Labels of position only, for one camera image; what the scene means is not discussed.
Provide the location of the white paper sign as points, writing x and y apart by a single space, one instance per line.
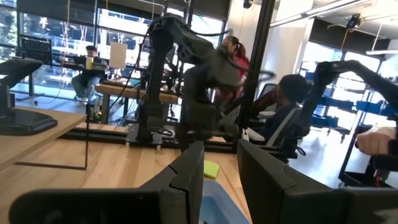
118 55

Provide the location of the person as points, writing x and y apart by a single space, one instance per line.
241 56
87 81
286 102

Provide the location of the yellow sticky note pad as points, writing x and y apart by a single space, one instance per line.
211 169

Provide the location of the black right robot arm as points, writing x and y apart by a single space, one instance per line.
158 77

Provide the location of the person's hand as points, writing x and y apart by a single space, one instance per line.
374 141

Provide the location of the blue plastic pencil box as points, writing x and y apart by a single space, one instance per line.
217 208

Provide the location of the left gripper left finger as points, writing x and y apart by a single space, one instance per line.
124 205

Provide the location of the yellow cup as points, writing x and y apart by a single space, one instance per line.
89 63

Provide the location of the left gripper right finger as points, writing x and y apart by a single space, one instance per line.
295 202

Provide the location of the wooden background desk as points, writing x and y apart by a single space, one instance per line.
133 91

